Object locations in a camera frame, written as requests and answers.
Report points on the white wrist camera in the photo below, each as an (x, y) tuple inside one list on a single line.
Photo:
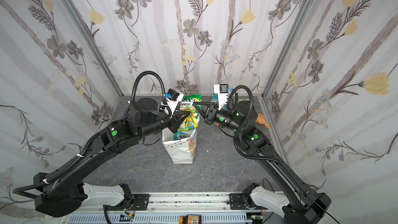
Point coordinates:
[(222, 91), (173, 99)]

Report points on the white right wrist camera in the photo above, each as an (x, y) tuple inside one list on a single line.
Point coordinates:
[(222, 91)]

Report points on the white patterned paper bag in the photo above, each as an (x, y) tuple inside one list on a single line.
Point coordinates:
[(180, 146)]

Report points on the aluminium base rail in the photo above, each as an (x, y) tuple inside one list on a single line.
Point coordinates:
[(168, 208)]

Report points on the orange snack bag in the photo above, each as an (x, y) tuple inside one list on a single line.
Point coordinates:
[(261, 120)]

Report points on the orange black device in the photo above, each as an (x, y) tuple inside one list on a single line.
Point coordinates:
[(190, 219)]

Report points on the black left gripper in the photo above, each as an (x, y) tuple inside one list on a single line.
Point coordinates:
[(180, 120)]

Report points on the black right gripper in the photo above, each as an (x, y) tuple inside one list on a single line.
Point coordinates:
[(210, 114)]

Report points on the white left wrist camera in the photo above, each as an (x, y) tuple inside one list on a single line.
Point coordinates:
[(173, 99)]

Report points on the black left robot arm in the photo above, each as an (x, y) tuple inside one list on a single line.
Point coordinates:
[(63, 191)]

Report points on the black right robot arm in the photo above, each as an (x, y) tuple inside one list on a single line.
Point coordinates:
[(300, 203)]

